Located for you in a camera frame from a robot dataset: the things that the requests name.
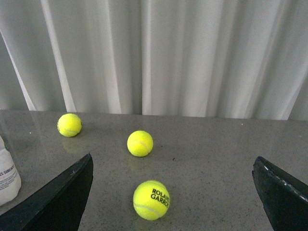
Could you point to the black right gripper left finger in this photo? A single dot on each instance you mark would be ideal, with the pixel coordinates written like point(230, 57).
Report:
point(57, 206)

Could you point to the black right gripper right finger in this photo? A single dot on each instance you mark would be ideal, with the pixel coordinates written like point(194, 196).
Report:
point(284, 197)

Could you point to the white blue tennis ball can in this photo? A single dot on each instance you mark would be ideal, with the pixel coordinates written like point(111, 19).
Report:
point(10, 181)

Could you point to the plain yellow tennis ball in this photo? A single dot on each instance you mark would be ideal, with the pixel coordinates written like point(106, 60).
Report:
point(140, 143)

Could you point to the far centre Roland Garros ball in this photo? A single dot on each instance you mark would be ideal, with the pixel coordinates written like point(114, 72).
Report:
point(69, 125)

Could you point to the roland garros ball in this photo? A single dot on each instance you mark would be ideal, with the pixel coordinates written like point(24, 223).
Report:
point(151, 200)
point(69, 125)

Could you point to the near right Roland Garros ball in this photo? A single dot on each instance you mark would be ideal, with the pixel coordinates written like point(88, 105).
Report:
point(151, 200)

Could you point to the white pleated curtain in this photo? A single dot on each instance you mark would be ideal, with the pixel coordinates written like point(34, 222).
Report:
point(219, 58)

